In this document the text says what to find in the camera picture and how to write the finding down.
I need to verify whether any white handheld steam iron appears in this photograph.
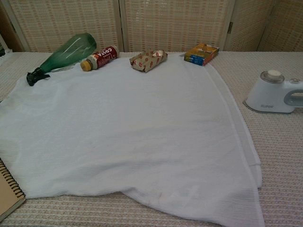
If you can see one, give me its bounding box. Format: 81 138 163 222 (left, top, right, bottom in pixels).
243 70 303 115

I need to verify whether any white cloth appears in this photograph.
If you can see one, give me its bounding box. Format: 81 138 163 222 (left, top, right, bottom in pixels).
0 56 265 227

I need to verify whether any brown red-print snack package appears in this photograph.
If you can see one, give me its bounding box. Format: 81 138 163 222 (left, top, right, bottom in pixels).
129 48 169 73

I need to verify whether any red Costa coffee bottle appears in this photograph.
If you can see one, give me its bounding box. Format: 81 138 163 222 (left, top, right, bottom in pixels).
80 45 119 72

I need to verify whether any yellow blue carton box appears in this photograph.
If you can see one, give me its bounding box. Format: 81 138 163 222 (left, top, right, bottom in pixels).
184 43 220 67

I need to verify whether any woven folding screen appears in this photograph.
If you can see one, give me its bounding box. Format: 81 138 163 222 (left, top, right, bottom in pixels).
0 0 303 53

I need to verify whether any green spray bottle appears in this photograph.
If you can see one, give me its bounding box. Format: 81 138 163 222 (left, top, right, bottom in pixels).
26 33 98 87

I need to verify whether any beige woven tablecloth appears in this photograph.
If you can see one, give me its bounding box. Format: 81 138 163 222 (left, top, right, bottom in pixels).
0 50 303 227

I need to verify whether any brown spiral notebook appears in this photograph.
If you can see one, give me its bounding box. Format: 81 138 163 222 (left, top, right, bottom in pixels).
0 157 26 222

